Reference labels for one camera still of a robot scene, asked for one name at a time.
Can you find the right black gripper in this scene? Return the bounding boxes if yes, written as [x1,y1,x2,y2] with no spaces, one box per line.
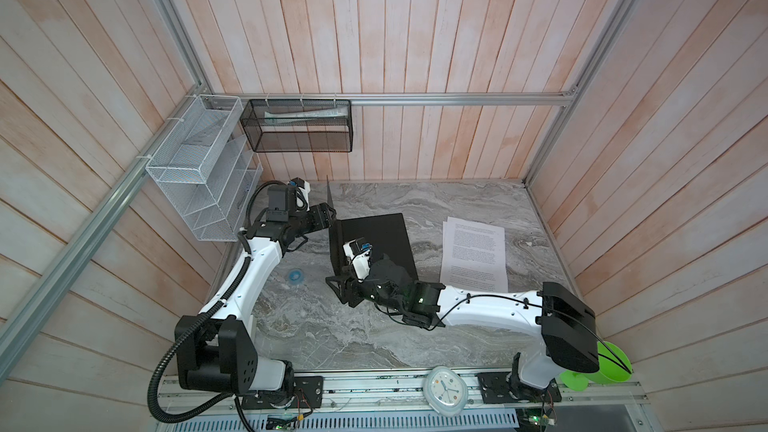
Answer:
[326,263,406,313]

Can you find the blue black file folder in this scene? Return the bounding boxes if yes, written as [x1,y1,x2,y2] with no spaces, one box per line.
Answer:
[328,213,419,280]

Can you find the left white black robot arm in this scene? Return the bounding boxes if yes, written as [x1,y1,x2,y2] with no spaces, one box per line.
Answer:
[174,178,335,402]

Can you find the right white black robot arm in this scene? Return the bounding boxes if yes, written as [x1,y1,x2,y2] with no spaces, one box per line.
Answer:
[326,254,600,390]

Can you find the small blue tape roll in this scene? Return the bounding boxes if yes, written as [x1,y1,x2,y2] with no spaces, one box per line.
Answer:
[287,269,304,285]

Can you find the white printed paper stack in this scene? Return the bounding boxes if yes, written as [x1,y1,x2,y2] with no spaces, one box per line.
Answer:
[440,217,508,293]

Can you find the white round clock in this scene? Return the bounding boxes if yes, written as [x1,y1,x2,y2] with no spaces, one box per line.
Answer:
[422,366,469,417]

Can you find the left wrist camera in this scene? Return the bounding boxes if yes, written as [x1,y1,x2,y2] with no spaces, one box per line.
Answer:
[288,177,311,207]

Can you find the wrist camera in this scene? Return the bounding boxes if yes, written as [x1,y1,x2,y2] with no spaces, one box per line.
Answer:
[343,237,372,280]
[288,177,311,207]

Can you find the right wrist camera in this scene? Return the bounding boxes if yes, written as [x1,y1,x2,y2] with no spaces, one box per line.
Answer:
[343,237,372,280]

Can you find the black mesh wall basket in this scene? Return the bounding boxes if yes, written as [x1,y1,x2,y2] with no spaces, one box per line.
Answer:
[240,98,354,153]

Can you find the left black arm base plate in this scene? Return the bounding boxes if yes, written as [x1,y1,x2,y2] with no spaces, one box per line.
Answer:
[242,375,324,411]

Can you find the white wire mesh shelf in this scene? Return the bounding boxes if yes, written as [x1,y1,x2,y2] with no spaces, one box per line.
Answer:
[146,95,263,242]

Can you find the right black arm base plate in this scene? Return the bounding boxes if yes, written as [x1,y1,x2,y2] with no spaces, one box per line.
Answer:
[476,371,562,404]

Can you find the black corrugated cable conduit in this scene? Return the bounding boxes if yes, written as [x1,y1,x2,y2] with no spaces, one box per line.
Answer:
[146,257,253,432]

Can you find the aluminium front rail frame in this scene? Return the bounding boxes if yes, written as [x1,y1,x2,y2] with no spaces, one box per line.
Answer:
[149,368,652,432]

